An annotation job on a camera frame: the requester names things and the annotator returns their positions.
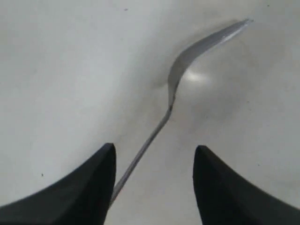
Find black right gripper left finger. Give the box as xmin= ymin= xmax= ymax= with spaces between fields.
xmin=0 ymin=143 xmax=116 ymax=225

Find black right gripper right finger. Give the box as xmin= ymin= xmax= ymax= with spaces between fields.
xmin=193 ymin=145 xmax=300 ymax=225

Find silver metal fork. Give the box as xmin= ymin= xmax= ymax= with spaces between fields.
xmin=109 ymin=18 xmax=254 ymax=206

